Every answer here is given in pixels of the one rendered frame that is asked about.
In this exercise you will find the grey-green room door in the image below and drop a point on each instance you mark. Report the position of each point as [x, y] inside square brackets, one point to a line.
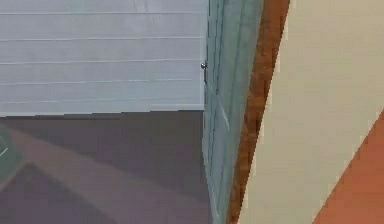
[230, 100]

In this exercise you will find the brown wooden door frame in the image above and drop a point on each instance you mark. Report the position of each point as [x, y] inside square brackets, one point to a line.
[258, 100]

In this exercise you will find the silver round door knob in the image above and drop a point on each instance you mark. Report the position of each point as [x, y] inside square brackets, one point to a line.
[203, 65]

